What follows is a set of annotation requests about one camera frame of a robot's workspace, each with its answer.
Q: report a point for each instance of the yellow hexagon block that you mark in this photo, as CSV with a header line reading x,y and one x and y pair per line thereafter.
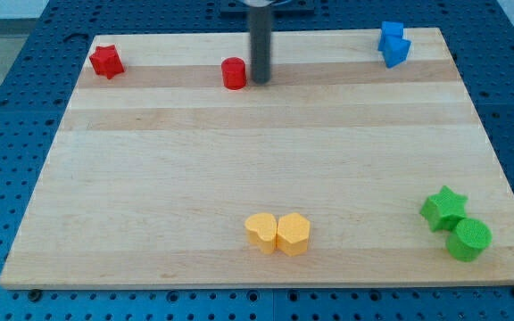
x,y
293,234

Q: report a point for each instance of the red star block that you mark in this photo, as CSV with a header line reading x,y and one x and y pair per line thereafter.
x,y
106,62

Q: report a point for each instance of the green cylinder block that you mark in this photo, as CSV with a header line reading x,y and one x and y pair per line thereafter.
x,y
469,239

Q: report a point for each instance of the yellow heart block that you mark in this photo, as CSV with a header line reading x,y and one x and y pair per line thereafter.
x,y
261,231

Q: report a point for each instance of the blue triangle block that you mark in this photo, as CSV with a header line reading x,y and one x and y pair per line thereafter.
x,y
395,50

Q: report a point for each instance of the blue cube block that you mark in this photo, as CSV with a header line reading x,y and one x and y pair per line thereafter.
x,y
389,29

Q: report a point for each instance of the green star block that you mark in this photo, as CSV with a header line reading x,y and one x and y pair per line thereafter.
x,y
444,210

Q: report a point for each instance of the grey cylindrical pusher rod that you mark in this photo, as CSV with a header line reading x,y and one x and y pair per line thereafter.
x,y
260,21

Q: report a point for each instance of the red cylinder block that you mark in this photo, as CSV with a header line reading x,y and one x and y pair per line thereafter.
x,y
233,73

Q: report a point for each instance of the light wooden board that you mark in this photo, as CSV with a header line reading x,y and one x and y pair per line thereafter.
x,y
152,174

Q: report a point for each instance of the dark robot tool mount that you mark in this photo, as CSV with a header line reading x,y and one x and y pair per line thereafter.
x,y
237,8

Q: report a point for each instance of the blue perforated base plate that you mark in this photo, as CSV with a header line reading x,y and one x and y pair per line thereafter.
x,y
35,93

